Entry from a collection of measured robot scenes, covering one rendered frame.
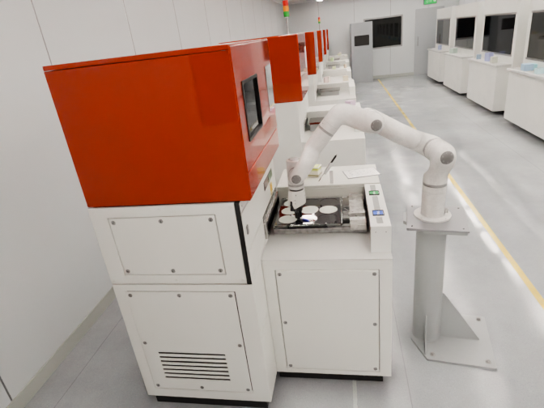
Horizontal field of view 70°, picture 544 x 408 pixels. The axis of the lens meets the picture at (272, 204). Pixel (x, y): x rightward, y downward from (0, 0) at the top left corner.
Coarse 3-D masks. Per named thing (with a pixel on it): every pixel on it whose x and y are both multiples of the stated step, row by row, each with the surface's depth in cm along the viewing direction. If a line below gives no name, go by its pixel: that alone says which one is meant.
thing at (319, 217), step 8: (312, 200) 234; (320, 200) 233; (328, 200) 232; (336, 200) 230; (280, 208) 228; (280, 216) 218; (304, 216) 215; (312, 216) 214; (320, 216) 213; (328, 216) 212; (336, 216) 210; (280, 224) 209
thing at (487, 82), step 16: (496, 0) 743; (512, 0) 674; (528, 0) 644; (496, 16) 746; (512, 16) 676; (528, 16) 653; (496, 32) 749; (512, 32) 678; (496, 48) 752; (512, 48) 681; (480, 64) 780; (496, 64) 707; (512, 64) 684; (480, 80) 784; (496, 80) 706; (480, 96) 788; (496, 96) 717
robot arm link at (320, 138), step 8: (320, 128) 191; (312, 136) 193; (320, 136) 191; (328, 136) 191; (312, 144) 193; (320, 144) 192; (304, 152) 192; (312, 152) 193; (320, 152) 196; (304, 160) 190; (312, 160) 192; (296, 168) 191; (304, 168) 190; (288, 176) 195; (296, 176) 191; (304, 176) 192; (296, 184) 194
